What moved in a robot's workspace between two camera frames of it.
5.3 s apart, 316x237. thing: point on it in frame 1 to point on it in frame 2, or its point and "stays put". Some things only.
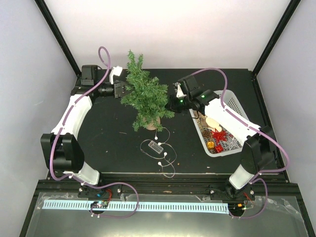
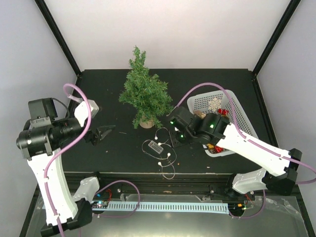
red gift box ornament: (218, 148) stays put
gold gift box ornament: (210, 145) stays put
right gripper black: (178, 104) to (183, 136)
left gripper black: (118, 89) to (97, 135)
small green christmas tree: (145, 95) stays put
